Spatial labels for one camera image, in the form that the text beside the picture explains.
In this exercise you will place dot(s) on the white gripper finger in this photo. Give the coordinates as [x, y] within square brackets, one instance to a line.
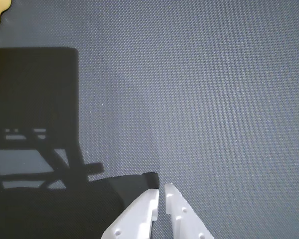
[183, 216]
[139, 214]

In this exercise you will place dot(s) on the dark grey table mat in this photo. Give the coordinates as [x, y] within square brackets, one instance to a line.
[189, 99]

